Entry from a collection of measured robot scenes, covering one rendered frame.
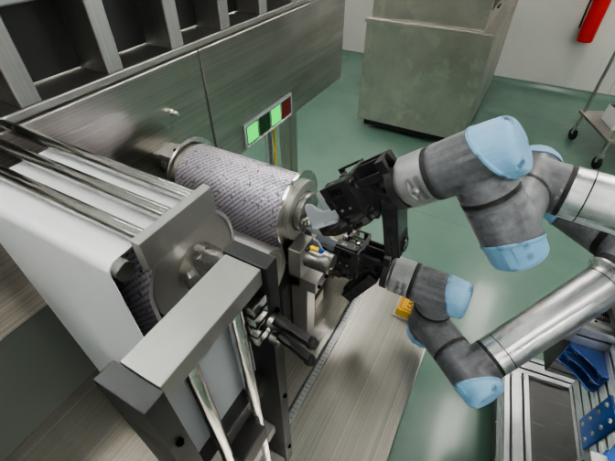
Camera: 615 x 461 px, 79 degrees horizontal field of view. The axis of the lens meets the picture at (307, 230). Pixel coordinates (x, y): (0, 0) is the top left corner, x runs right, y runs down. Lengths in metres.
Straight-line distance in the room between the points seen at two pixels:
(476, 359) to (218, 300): 0.56
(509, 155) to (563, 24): 4.63
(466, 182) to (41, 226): 0.47
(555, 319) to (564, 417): 1.08
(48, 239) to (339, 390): 0.63
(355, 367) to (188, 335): 0.63
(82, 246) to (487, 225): 0.45
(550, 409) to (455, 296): 1.16
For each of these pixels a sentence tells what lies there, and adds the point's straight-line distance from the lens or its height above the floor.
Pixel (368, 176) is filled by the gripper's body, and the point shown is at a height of 1.38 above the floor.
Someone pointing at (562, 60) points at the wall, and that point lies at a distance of 5.17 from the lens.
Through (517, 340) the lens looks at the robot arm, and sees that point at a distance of 0.79.
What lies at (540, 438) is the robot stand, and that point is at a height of 0.21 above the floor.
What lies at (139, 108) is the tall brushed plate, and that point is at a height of 1.38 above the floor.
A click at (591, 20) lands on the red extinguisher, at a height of 0.75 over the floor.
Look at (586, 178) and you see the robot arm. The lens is 0.63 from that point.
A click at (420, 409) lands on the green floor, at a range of 1.89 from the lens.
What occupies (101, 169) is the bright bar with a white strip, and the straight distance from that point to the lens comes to 0.53.
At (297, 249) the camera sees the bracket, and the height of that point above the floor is 1.21.
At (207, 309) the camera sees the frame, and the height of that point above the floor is 1.44.
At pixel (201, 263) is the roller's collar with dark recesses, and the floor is 1.36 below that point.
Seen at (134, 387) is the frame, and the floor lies 1.44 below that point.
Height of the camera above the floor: 1.69
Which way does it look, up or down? 43 degrees down
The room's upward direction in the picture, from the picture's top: straight up
